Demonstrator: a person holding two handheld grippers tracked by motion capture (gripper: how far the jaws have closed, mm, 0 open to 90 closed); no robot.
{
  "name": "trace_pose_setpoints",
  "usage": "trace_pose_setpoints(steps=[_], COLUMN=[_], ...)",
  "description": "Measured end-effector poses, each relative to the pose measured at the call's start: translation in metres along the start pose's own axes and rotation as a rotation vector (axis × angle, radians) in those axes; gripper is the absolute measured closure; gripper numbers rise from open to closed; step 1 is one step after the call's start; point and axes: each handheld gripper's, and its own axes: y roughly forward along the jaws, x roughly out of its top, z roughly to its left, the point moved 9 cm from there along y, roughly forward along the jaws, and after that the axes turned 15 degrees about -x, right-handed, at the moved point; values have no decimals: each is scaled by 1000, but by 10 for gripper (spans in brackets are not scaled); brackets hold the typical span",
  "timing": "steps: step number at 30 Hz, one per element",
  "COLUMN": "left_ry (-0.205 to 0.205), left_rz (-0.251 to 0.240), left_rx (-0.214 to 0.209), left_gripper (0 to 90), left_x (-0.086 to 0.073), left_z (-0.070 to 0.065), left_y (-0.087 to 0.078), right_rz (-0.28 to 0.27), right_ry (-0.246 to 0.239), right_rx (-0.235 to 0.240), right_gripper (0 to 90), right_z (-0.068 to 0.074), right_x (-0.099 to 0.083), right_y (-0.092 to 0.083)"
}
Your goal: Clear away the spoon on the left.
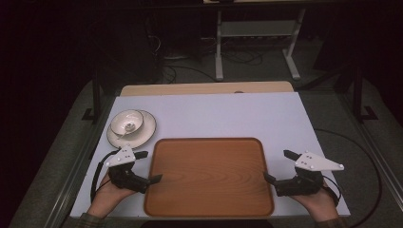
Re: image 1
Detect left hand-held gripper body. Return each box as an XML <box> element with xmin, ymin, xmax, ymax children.
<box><xmin>105</xmin><ymin>145</ymin><xmax>150</xmax><ymax>195</ymax></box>

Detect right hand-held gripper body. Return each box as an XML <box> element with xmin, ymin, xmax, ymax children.
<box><xmin>274</xmin><ymin>151</ymin><xmax>345</xmax><ymax>198</ymax></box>

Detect person's right hand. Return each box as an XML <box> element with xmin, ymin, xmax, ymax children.
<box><xmin>291</xmin><ymin>181</ymin><xmax>339</xmax><ymax>222</ymax></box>

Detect person's left hand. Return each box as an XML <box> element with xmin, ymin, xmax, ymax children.
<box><xmin>86</xmin><ymin>174</ymin><xmax>136</xmax><ymax>219</ymax></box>

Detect white ceramic plate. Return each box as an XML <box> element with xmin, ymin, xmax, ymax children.
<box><xmin>106</xmin><ymin>109</ymin><xmax>158</xmax><ymax>150</ymax></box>

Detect white ceramic spoon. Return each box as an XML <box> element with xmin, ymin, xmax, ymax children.
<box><xmin>119</xmin><ymin>123</ymin><xmax>137</xmax><ymax>138</ymax></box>

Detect white ceramic bowl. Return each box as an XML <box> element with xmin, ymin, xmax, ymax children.
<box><xmin>109</xmin><ymin>109</ymin><xmax>144</xmax><ymax>138</ymax></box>

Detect brown wooden tray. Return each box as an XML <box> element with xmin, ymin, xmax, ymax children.
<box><xmin>144</xmin><ymin>137</ymin><xmax>276</xmax><ymax>219</ymax></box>

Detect black metal stand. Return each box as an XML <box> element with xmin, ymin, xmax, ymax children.
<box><xmin>351</xmin><ymin>63</ymin><xmax>379</xmax><ymax>122</ymax></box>
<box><xmin>81</xmin><ymin>67</ymin><xmax>103</xmax><ymax>124</ymax></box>

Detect light wooden table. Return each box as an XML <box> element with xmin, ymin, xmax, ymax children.
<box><xmin>120</xmin><ymin>81</ymin><xmax>295</xmax><ymax>97</ymax></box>

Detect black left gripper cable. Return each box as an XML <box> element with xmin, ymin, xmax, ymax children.
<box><xmin>89</xmin><ymin>150</ymin><xmax>119</xmax><ymax>203</ymax></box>

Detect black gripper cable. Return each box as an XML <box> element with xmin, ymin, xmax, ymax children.
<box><xmin>322</xmin><ymin>175</ymin><xmax>342</xmax><ymax>207</ymax></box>
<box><xmin>89</xmin><ymin>150</ymin><xmax>119</xmax><ymax>203</ymax></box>

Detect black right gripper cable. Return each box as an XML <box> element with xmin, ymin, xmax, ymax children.
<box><xmin>322</xmin><ymin>175</ymin><xmax>342</xmax><ymax>207</ymax></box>

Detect long black floor cable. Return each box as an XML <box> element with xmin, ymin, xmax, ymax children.
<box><xmin>313</xmin><ymin>127</ymin><xmax>383</xmax><ymax>228</ymax></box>

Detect tangle of black floor cables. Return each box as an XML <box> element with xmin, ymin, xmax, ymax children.
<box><xmin>163</xmin><ymin>50</ymin><xmax>265</xmax><ymax>84</ymax></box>

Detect white metal desk frame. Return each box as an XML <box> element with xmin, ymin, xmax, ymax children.
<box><xmin>214</xmin><ymin>8</ymin><xmax>307</xmax><ymax>82</ymax></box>

